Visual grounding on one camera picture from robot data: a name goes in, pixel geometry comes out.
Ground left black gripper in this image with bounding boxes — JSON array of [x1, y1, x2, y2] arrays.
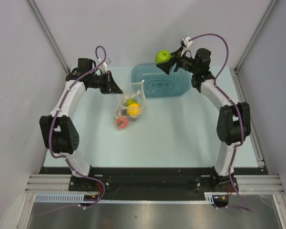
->
[[88, 71, 123, 94]]

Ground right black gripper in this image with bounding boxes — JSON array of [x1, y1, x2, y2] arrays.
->
[[156, 47, 198, 75]]

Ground green apple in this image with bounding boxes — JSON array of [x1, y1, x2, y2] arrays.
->
[[155, 50, 171, 64]]

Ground green pear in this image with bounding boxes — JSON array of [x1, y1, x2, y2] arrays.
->
[[125, 99, 137, 106]]

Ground clear dotted zip bag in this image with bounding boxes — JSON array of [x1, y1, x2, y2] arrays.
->
[[114, 80, 146, 131]]

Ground orange fruit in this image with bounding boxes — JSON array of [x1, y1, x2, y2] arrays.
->
[[127, 103, 142, 118]]

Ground peach fruit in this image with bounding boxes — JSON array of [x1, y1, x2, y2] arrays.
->
[[115, 115, 129, 129]]

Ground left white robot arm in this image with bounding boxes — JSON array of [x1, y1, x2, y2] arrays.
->
[[39, 58, 122, 191]]

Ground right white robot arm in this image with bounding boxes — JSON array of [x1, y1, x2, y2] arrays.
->
[[155, 47, 251, 191]]

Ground teal plastic bin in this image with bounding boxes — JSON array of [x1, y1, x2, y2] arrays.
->
[[131, 63, 192, 98]]

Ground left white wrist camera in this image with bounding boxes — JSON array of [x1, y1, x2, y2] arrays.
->
[[97, 58, 112, 73]]

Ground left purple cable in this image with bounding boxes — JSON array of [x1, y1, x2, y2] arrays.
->
[[37, 45, 106, 215]]

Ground purple cable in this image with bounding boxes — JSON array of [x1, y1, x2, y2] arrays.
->
[[37, 45, 106, 215], [185, 33, 253, 212]]

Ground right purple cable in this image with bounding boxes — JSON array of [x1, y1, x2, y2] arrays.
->
[[185, 33, 253, 212]]

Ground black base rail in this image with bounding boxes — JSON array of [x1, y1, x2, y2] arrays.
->
[[29, 167, 267, 201]]

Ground white slotted cable duct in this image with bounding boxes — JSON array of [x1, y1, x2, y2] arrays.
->
[[34, 193, 214, 204]]

